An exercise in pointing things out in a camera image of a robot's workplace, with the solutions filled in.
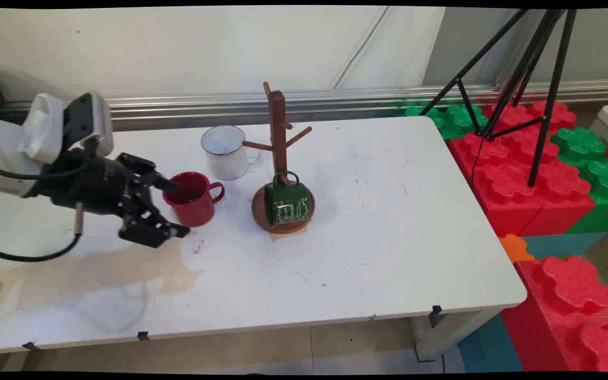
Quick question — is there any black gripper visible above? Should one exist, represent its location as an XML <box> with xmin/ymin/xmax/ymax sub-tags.
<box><xmin>37</xmin><ymin>150</ymin><xmax>192</xmax><ymax>249</ymax></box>

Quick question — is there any green printed enamel mug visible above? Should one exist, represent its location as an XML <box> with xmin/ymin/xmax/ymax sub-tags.
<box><xmin>263</xmin><ymin>170</ymin><xmax>311</xmax><ymax>229</ymax></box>

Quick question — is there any red enamel mug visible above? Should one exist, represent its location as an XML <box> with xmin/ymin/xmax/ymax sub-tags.
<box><xmin>163</xmin><ymin>172</ymin><xmax>226</xmax><ymax>228</ymax></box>

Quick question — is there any white enamel mug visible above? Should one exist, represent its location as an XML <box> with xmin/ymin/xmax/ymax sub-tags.
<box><xmin>201</xmin><ymin>125</ymin><xmax>262</xmax><ymax>181</ymax></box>

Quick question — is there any brown wooden mug tree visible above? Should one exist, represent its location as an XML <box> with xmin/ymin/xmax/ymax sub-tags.
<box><xmin>242</xmin><ymin>81</ymin><xmax>316</xmax><ymax>235</ymax></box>

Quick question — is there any green foam building block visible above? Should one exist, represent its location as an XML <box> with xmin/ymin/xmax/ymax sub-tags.
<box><xmin>395</xmin><ymin>102</ymin><xmax>490</xmax><ymax>141</ymax></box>
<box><xmin>549</xmin><ymin>127</ymin><xmax>608</xmax><ymax>236</ymax></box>

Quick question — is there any white table leg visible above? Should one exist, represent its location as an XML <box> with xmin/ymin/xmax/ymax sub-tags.
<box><xmin>411</xmin><ymin>308</ymin><xmax>501</xmax><ymax>363</ymax></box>

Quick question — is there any red foam building block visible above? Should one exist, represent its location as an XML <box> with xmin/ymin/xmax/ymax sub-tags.
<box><xmin>483</xmin><ymin>100</ymin><xmax>578</xmax><ymax>159</ymax></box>
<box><xmin>500</xmin><ymin>255</ymin><xmax>608</xmax><ymax>373</ymax></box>
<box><xmin>518</xmin><ymin>158</ymin><xmax>598</xmax><ymax>238</ymax></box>
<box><xmin>448</xmin><ymin>132</ymin><xmax>543</xmax><ymax>238</ymax></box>

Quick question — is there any teal foam building block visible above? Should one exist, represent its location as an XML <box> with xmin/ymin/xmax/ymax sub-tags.
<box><xmin>520</xmin><ymin>231</ymin><xmax>608</xmax><ymax>260</ymax></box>
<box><xmin>457</xmin><ymin>313</ymin><xmax>524</xmax><ymax>373</ymax></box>

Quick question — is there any orange foam building block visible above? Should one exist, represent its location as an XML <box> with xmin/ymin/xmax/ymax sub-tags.
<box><xmin>498</xmin><ymin>234</ymin><xmax>537</xmax><ymax>264</ymax></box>

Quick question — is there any black tripod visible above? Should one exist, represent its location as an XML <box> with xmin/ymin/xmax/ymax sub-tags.
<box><xmin>419</xmin><ymin>8</ymin><xmax>579</xmax><ymax>188</ymax></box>

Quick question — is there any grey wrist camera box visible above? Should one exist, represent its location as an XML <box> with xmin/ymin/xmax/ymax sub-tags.
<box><xmin>63</xmin><ymin>92</ymin><xmax>115</xmax><ymax>159</ymax></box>

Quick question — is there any aluminium wall rail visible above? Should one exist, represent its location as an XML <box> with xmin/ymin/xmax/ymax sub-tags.
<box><xmin>0</xmin><ymin>79</ymin><xmax>608</xmax><ymax>132</ymax></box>

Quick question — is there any white ribbed camera mount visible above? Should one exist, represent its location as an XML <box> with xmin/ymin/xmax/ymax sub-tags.
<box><xmin>18</xmin><ymin>93</ymin><xmax>65</xmax><ymax>165</ymax></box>

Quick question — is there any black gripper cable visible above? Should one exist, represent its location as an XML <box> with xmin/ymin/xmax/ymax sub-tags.
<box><xmin>0</xmin><ymin>201</ymin><xmax>85</xmax><ymax>263</ymax></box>

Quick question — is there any black camera cable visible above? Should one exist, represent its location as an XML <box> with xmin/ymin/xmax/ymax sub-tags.
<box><xmin>0</xmin><ymin>122</ymin><xmax>96</xmax><ymax>183</ymax></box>

